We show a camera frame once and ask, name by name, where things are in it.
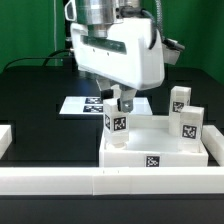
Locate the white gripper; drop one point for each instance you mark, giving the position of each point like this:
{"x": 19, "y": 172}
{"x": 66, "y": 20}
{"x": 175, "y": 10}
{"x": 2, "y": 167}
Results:
{"x": 124, "y": 56}

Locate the white fiducial marker board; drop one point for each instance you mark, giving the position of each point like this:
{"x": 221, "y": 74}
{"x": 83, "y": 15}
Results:
{"x": 86, "y": 105}

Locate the white square tabletop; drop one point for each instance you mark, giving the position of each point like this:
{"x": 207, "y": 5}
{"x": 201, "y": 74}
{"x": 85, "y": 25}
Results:
{"x": 150, "y": 145}

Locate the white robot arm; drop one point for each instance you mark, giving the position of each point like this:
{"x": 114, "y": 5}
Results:
{"x": 99, "y": 15}

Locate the white obstacle fence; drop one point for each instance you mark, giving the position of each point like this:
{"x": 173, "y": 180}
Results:
{"x": 35, "y": 179}

